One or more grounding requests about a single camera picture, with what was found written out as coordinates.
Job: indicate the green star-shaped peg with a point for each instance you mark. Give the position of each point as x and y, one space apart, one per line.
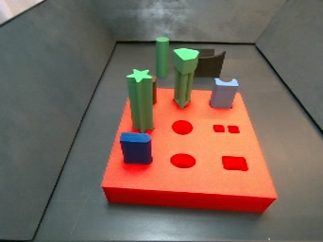
139 86

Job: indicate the red foam peg board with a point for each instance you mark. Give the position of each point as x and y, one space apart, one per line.
207 160

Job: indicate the light blue notched block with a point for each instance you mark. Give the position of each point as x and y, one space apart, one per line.
223 93

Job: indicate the green pentagon-top peg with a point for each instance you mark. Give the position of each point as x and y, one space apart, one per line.
184 64

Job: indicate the black curved stand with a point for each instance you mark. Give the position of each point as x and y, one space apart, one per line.
209 63

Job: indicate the dark blue rounded block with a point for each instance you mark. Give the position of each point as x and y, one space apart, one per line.
136 147

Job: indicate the dark brown cylinder peg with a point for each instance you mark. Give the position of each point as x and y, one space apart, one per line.
153 89

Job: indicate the green round cylinder peg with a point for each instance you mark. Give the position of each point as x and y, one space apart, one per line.
161 56

